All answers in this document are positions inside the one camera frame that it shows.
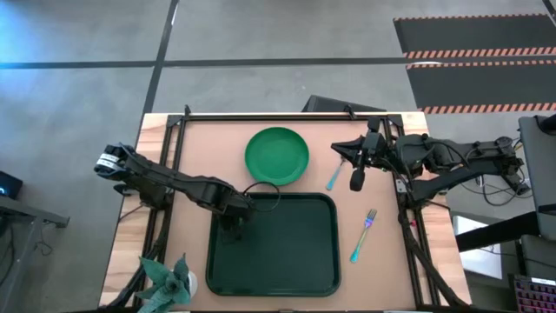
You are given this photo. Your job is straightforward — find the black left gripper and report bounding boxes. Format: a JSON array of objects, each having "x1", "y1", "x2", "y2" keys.
[{"x1": 211, "y1": 190, "x2": 258, "y2": 243}]

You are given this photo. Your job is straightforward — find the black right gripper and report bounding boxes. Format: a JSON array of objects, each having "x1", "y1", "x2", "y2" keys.
[{"x1": 330, "y1": 116, "x2": 397, "y2": 171}]

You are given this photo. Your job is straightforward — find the spoon with teal handle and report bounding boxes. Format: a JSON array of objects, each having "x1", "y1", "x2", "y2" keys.
[{"x1": 325, "y1": 156, "x2": 348, "y2": 192}]

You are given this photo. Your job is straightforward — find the dark green plastic tray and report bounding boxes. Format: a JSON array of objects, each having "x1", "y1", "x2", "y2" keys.
[{"x1": 205, "y1": 192, "x2": 342, "y2": 298}]

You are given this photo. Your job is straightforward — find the green plastic plate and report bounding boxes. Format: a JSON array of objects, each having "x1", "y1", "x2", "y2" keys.
[{"x1": 243, "y1": 126, "x2": 311, "y2": 187}]

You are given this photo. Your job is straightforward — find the iridescent fork with teal handle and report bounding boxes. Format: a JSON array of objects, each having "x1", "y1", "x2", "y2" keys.
[{"x1": 349, "y1": 208, "x2": 378, "y2": 264}]

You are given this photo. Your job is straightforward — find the black box behind table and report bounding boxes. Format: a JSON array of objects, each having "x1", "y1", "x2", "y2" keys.
[{"x1": 301, "y1": 94, "x2": 387, "y2": 114}]

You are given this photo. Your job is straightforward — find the teal plant in white pot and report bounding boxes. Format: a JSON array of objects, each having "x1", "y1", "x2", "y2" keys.
[{"x1": 137, "y1": 253, "x2": 199, "y2": 313}]

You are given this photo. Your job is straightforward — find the black mat with orange stripes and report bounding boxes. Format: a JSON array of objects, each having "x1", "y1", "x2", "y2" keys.
[
  {"x1": 405, "y1": 59, "x2": 556, "y2": 116},
  {"x1": 392, "y1": 13, "x2": 556, "y2": 60}
]

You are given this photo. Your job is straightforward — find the black desk beam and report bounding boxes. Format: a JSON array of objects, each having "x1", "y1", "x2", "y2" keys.
[{"x1": 454, "y1": 211, "x2": 540, "y2": 253}]

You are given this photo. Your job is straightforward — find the white box under desk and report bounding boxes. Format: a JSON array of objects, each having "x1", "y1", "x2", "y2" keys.
[{"x1": 451, "y1": 215, "x2": 505, "y2": 280}]

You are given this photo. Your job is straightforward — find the grey monitor back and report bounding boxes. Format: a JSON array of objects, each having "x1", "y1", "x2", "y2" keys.
[{"x1": 517, "y1": 113, "x2": 556, "y2": 243}]

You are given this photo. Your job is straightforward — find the grey side desk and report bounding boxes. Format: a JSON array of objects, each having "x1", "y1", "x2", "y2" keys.
[{"x1": 0, "y1": 195, "x2": 71, "y2": 313}]

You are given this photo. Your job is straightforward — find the black device with blue light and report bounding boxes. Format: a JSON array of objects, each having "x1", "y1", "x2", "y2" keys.
[{"x1": 0, "y1": 170, "x2": 24, "y2": 201}]

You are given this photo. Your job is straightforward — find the backlit black keyboard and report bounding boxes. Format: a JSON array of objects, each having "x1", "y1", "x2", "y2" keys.
[{"x1": 511, "y1": 274, "x2": 556, "y2": 313}]

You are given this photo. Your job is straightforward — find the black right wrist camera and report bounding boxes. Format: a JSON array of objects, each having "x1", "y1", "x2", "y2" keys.
[{"x1": 348, "y1": 164, "x2": 368, "y2": 193}]

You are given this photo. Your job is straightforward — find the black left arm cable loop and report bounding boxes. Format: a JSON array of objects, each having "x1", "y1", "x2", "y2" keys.
[{"x1": 242, "y1": 181, "x2": 282, "y2": 214}]

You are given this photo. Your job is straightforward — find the black aluminium table frame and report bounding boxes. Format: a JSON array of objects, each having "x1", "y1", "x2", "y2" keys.
[{"x1": 103, "y1": 103, "x2": 469, "y2": 310}]

